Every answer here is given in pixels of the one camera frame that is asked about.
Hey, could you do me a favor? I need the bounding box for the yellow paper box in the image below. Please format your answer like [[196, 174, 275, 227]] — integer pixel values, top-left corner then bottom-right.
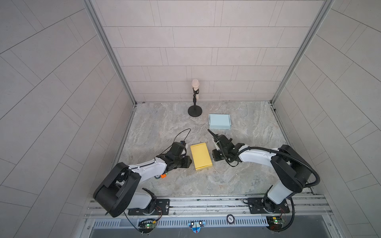
[[190, 143, 212, 171]]

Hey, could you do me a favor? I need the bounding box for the light blue paper box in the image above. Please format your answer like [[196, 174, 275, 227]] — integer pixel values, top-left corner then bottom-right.
[[209, 114, 231, 130]]

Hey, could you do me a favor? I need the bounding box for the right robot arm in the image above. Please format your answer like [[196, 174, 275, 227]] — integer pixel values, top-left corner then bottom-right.
[[209, 131, 320, 213]]

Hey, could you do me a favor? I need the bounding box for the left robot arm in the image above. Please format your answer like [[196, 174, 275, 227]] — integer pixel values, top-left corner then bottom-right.
[[93, 141, 192, 218]]

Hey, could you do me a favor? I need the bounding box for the round black badge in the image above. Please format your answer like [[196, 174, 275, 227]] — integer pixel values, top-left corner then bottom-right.
[[226, 214, 235, 225]]

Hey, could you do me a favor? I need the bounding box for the blue sticker marker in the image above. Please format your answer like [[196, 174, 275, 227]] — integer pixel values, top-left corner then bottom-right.
[[188, 221, 205, 234]]

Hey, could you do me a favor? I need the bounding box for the left circuit board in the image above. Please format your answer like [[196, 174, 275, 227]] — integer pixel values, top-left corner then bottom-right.
[[139, 219, 157, 229]]

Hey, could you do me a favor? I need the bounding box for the circuit board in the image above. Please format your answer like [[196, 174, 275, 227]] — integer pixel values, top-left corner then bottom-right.
[[266, 216, 284, 231], [139, 219, 157, 229]]

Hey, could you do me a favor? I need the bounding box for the beige microphone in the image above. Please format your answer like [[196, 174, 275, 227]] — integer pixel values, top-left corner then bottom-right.
[[191, 79, 200, 100]]

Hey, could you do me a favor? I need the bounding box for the right circuit board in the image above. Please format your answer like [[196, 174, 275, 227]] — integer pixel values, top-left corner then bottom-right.
[[266, 216, 284, 231]]

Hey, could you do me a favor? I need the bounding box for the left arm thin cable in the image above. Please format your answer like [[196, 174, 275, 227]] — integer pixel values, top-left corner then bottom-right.
[[160, 128, 191, 155]]

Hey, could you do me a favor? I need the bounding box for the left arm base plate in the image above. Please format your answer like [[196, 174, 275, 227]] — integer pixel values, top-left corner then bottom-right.
[[128, 199, 170, 216]]

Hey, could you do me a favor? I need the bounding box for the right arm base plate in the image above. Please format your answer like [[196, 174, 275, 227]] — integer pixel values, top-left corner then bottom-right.
[[243, 197, 290, 214]]

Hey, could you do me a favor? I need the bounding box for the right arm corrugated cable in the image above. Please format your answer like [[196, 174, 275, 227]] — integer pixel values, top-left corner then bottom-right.
[[207, 128, 321, 188]]

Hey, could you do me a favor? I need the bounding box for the aluminium mounting rail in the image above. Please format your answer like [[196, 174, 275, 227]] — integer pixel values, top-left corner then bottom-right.
[[83, 194, 331, 220]]

